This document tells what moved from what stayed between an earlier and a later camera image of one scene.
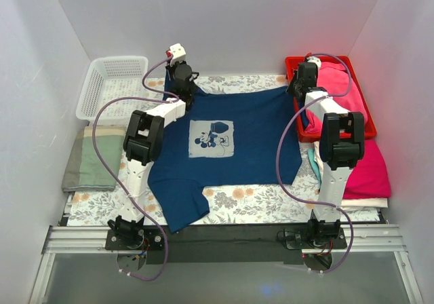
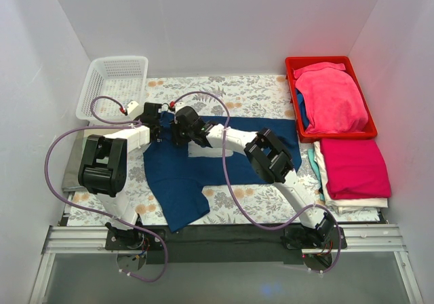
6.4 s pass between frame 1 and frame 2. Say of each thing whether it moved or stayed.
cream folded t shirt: stayed
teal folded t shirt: stayed
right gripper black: moved
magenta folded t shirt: stayed
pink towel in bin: stayed
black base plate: stayed
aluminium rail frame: stayed
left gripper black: moved
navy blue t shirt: moved
